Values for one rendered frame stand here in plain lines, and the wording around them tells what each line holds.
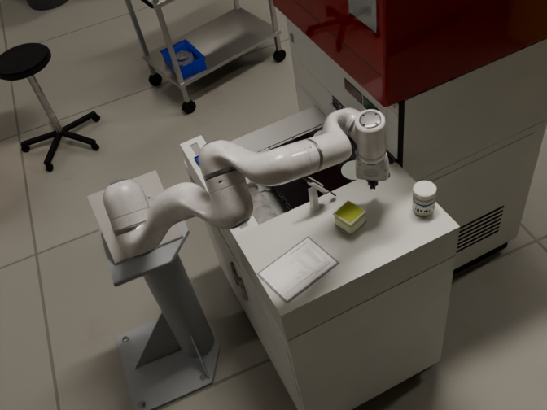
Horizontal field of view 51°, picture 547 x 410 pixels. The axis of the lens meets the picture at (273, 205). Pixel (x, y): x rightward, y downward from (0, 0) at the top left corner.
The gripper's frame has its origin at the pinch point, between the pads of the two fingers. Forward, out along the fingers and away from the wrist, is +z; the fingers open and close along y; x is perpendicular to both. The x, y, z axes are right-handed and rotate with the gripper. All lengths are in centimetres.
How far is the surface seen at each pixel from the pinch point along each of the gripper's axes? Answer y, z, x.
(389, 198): 5.2, 8.2, -0.8
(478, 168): 36, 39, 35
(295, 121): -39, 33, 49
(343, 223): -7.3, 0.2, -15.7
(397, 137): 6.1, 0.7, 18.7
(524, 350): 63, 103, -14
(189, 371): -81, 97, -47
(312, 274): -14.6, 1.7, -33.4
